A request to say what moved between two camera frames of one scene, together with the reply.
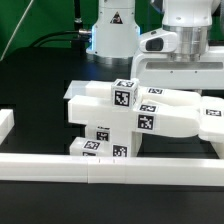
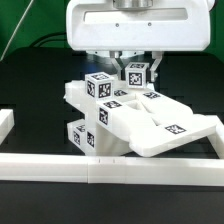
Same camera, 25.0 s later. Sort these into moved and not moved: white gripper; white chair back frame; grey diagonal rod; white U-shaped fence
Moved: white chair back frame; white gripper
Not moved: white U-shaped fence; grey diagonal rod
